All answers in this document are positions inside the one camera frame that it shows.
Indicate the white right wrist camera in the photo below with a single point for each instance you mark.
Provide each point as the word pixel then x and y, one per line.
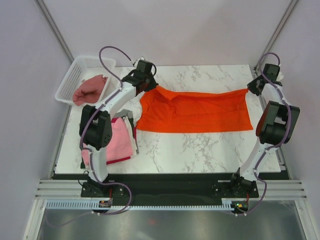
pixel 280 76

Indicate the grey folded t shirt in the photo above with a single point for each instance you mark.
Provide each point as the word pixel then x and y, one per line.
pixel 124 113

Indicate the pink folded t shirt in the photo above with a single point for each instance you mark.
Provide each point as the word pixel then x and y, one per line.
pixel 117 142

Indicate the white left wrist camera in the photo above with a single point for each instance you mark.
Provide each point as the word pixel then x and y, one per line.
pixel 134 63

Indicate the aluminium frame post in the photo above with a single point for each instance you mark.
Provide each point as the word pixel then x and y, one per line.
pixel 54 28
pixel 276 33

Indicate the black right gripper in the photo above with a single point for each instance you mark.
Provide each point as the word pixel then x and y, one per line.
pixel 251 87

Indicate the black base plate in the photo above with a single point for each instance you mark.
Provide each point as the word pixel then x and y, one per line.
pixel 167 189

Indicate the white slotted cable duct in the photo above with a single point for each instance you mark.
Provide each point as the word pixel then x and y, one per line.
pixel 77 204

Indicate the dusty pink shirt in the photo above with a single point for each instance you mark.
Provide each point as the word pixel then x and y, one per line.
pixel 90 90

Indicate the white plastic basket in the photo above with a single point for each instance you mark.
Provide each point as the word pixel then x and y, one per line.
pixel 83 68

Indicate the right aluminium frame post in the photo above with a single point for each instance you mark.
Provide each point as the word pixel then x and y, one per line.
pixel 276 33

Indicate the left aluminium frame post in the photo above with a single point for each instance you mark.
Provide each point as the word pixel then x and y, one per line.
pixel 54 28

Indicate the aluminium front rail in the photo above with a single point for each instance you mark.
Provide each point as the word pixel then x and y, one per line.
pixel 71 190

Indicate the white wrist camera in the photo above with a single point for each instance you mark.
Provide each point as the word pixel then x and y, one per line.
pixel 280 76
pixel 134 63

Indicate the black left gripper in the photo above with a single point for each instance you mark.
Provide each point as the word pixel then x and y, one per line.
pixel 154 84

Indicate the white folded t shirt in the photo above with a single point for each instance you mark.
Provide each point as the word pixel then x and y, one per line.
pixel 131 130

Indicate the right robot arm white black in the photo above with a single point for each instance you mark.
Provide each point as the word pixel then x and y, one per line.
pixel 274 128

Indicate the orange t shirt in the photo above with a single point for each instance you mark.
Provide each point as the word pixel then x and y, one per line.
pixel 165 111

